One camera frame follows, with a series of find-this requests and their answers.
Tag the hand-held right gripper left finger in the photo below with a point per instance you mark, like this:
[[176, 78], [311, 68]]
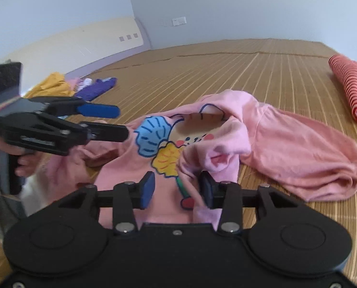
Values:
[[148, 190]]

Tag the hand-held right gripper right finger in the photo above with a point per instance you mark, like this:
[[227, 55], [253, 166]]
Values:
[[207, 192]]

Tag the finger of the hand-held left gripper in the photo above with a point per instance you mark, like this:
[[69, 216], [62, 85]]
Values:
[[100, 111], [109, 133]]

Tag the pink printed sweatshirt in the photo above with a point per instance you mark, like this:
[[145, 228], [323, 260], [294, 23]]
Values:
[[286, 144]]

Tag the person's left hand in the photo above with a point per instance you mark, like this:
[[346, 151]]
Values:
[[28, 165]]

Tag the purple garment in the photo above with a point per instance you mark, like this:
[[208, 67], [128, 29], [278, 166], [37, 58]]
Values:
[[97, 88]]

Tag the white garment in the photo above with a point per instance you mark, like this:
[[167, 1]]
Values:
[[87, 82]]

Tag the light pink garment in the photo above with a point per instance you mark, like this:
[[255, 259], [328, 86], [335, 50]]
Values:
[[75, 83]]

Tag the yellow garment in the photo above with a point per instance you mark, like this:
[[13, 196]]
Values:
[[54, 85]]

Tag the cream headboard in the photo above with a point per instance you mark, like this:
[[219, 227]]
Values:
[[76, 45]]

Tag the bamboo mat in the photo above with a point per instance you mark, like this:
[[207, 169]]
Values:
[[226, 72]]

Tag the red striped folded cloth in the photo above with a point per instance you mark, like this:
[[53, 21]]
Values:
[[355, 87]]

